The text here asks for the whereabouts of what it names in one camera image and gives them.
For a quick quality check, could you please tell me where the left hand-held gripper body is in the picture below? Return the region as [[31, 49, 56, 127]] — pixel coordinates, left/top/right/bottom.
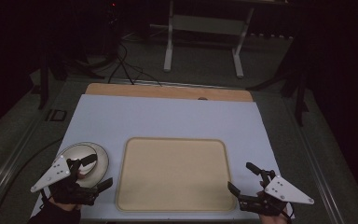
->
[[30, 155, 101, 205]]

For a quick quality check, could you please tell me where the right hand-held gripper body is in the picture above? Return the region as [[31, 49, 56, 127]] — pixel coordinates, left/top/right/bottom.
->
[[238, 169, 315, 217]]

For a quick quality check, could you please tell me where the white round plate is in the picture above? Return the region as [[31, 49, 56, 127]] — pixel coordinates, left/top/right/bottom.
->
[[56, 142, 110, 189]]

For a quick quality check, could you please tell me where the person's right hand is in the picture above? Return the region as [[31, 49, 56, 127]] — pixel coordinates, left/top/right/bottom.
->
[[256, 189, 293, 224]]

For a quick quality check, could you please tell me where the person's left hand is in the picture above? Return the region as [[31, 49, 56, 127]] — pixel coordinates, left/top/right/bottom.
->
[[48, 199, 82, 214]]

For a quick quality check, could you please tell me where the black rectangular floor plate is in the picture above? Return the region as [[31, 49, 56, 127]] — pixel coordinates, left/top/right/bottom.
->
[[45, 108, 68, 122]]

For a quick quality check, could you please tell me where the beige rectangular tray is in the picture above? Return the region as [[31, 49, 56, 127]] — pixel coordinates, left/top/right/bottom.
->
[[115, 137, 238, 213]]

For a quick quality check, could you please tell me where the light blue table mat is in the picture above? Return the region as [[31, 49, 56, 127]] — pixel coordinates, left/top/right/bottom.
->
[[31, 93, 295, 220]]

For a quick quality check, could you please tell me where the black metal stand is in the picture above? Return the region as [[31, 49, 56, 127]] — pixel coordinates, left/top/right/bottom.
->
[[248, 34, 310, 127], [31, 46, 105, 110]]

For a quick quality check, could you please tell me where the wooden table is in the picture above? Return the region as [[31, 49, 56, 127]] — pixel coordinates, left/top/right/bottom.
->
[[85, 82, 255, 103]]

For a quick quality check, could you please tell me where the black computer tower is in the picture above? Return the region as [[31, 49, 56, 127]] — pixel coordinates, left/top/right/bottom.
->
[[104, 0, 121, 61]]

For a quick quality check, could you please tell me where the white metal stand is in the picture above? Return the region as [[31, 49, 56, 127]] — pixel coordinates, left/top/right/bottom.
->
[[163, 0, 255, 79]]

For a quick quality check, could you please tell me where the black floor cable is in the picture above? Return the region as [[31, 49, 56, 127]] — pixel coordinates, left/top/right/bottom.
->
[[0, 138, 63, 220]]

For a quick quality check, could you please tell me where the black cable bundle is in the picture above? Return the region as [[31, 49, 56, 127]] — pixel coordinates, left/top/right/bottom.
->
[[106, 41, 162, 87]]

